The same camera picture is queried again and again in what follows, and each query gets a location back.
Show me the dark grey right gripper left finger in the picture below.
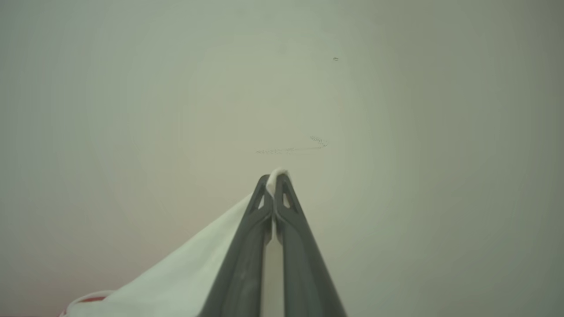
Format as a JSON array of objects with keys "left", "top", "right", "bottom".
[{"left": 198, "top": 174, "right": 275, "bottom": 317}]

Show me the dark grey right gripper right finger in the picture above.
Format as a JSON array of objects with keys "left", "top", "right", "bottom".
[{"left": 274, "top": 173, "right": 348, "bottom": 317}]

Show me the red Bulls basketball jersey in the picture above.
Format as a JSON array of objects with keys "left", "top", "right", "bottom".
[{"left": 59, "top": 168, "right": 291, "bottom": 317}]

